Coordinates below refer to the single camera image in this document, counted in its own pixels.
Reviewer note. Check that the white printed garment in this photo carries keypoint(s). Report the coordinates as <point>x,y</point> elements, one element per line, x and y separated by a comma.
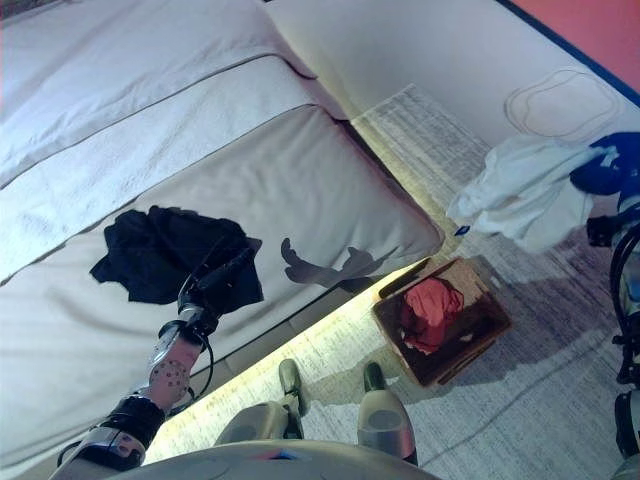
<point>525,195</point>

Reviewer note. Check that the grey streaked rug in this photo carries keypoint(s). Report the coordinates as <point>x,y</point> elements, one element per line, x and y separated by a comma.
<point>475,425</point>

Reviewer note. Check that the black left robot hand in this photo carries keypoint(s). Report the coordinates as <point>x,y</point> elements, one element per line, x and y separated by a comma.
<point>222,285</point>

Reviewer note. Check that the brown wicker basket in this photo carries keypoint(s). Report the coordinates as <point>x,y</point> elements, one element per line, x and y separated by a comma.
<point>480,325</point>

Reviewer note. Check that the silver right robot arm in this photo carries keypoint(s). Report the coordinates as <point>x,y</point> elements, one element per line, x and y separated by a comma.
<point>630,240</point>

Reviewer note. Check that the white outlined floor mat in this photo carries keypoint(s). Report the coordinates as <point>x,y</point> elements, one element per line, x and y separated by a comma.
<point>565,107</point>

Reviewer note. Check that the black garment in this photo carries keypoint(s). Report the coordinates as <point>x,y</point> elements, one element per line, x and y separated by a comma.
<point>155,245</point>

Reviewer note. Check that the white duvet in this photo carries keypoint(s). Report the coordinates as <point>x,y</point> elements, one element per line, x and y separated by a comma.
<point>125,75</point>

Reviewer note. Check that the right robot leg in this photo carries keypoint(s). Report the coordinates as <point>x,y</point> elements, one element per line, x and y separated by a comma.
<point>385,420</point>

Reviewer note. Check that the orange-red garment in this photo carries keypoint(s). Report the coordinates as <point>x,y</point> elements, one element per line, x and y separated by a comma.
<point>430,310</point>

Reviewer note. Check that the beige bed throw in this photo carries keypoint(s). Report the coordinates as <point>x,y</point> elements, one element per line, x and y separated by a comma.
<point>325,190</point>

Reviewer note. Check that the tan upholstered bed frame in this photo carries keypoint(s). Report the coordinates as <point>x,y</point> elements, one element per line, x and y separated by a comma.
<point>250,352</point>

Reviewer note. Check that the dark skirting board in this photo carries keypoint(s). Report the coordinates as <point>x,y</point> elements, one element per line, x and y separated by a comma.
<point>575,52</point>

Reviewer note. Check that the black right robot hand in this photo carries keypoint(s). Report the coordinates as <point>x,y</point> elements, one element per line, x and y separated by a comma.
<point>612,165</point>

